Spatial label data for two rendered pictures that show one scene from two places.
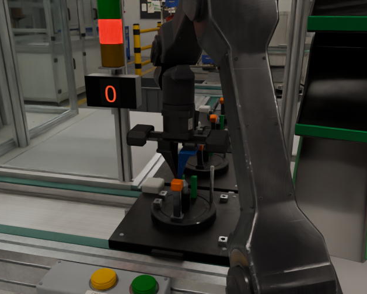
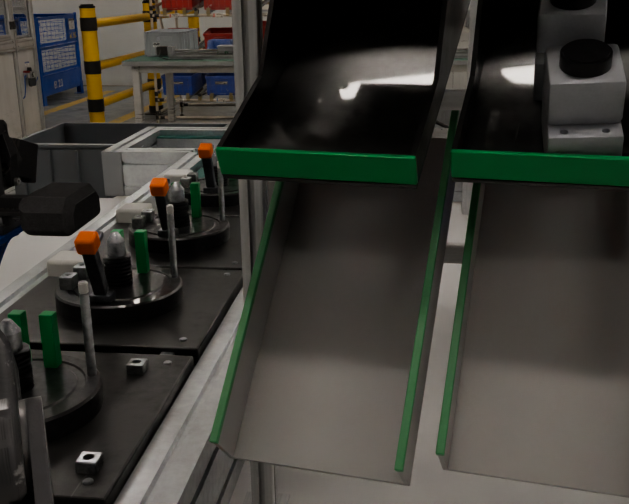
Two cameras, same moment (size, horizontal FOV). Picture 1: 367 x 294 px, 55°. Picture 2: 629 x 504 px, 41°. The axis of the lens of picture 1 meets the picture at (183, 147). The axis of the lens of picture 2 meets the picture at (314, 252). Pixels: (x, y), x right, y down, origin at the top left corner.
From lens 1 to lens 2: 0.20 m
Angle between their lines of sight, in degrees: 6
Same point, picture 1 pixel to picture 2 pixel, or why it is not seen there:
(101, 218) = not seen: outside the picture
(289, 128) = not seen: hidden behind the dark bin
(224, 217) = (121, 409)
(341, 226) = (365, 402)
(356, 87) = (390, 66)
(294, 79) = (246, 52)
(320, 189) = (325, 317)
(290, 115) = not seen: hidden behind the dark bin
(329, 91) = (329, 79)
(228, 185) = (163, 339)
